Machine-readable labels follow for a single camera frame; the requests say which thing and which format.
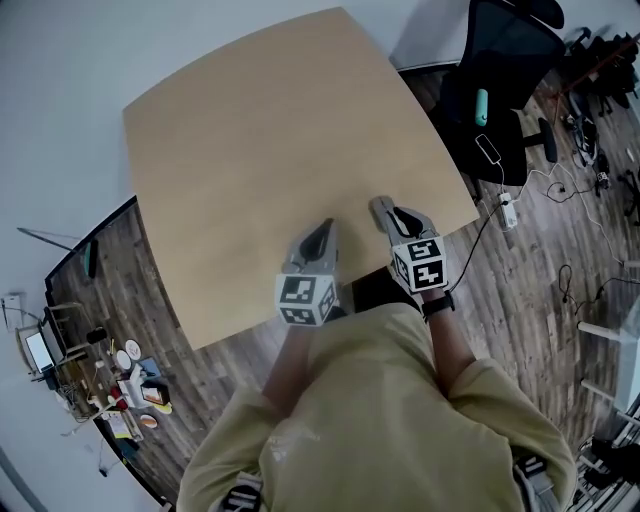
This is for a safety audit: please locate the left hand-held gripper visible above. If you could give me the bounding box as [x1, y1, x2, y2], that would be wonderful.
[273, 217, 347, 329]

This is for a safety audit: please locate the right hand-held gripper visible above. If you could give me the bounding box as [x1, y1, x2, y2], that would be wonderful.
[368, 195, 448, 307]

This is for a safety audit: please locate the person's right forearm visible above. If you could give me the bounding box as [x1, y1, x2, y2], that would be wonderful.
[422, 289, 477, 399]

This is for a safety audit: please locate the person's left forearm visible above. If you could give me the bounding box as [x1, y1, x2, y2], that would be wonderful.
[260, 320, 322, 417]

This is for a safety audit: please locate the black chair seat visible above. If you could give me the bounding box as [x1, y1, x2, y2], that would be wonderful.
[343, 269, 422, 316]

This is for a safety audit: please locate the black wrist watch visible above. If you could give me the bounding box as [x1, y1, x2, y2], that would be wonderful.
[421, 291, 457, 317]

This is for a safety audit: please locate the white smartphone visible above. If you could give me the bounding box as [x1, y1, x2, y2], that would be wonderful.
[474, 133, 503, 166]

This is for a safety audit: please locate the white power strip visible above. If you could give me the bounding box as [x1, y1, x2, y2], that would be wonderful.
[496, 191, 519, 232]

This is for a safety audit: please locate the teal handheld device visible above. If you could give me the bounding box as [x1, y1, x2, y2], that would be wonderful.
[474, 88, 491, 127]

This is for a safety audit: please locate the black mesh office chair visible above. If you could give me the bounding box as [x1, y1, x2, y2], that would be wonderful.
[428, 0, 567, 187]

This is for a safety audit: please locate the olive yellow shirt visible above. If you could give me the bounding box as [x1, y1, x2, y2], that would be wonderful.
[174, 301, 579, 512]

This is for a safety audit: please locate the orange and black box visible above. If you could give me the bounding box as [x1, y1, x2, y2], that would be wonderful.
[140, 381, 172, 406]

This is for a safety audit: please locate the red tripod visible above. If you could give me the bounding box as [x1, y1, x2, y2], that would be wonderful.
[552, 29, 640, 124]

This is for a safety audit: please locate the white box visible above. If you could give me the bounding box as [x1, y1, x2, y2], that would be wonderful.
[116, 375, 147, 409]

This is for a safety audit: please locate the wooden rack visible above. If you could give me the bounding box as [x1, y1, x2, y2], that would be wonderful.
[45, 301, 90, 362]

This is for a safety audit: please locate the white side table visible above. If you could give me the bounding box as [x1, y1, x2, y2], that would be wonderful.
[575, 298, 640, 417]

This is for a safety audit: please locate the open laptop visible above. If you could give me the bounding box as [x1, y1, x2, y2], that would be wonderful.
[23, 319, 66, 376]

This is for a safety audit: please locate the black power cable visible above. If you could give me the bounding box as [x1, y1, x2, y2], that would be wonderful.
[448, 199, 507, 302]

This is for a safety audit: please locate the white charging cable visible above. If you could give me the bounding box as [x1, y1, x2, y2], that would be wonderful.
[497, 159, 626, 266]

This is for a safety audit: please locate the thin black looped cable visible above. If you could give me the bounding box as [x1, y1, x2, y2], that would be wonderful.
[557, 263, 640, 316]

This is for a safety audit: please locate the white wall outlet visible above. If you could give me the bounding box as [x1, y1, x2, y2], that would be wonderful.
[1, 291, 27, 332]

